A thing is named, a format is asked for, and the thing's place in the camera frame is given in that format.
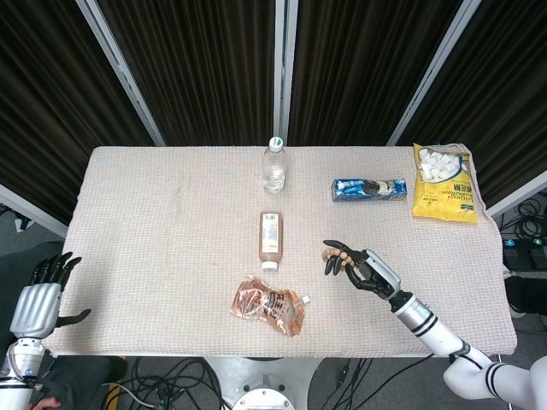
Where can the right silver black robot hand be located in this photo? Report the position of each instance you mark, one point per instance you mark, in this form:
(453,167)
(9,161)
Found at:
(380,277)

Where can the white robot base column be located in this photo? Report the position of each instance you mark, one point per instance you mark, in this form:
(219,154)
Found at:
(265,397)

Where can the grey metal partition post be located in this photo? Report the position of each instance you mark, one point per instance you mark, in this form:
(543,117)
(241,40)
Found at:
(431,64)
(285,64)
(124,77)
(517,196)
(30,209)

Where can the black pleated curtain panel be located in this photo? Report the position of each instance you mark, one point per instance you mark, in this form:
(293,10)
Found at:
(513,107)
(350,64)
(205,64)
(51,107)

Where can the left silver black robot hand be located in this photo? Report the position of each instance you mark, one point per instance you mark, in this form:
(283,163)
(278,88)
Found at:
(36,308)

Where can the blue cookie box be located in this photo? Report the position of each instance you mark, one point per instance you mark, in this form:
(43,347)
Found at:
(350,190)

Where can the brown spouted sauce pouch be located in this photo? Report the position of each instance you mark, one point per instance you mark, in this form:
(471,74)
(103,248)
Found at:
(265,307)

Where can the dark grey cloth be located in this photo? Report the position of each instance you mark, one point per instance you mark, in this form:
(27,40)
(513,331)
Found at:
(81,380)

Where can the brown drink bottle white cap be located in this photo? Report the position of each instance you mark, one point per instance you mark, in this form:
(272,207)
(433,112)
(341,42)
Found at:
(270,252)

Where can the clear plastic water bottle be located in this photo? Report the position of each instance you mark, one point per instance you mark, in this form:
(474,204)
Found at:
(273,175)

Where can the beige waffle tablecloth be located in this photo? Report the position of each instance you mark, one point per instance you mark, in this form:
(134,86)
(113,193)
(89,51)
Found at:
(149,235)

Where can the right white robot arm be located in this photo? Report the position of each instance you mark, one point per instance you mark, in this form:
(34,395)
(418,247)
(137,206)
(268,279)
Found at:
(423,320)

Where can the yellow marshmallow bag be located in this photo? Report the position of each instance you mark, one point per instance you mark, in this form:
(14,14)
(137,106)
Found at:
(444,205)

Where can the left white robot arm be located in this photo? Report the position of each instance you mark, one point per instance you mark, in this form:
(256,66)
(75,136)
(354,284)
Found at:
(17,384)

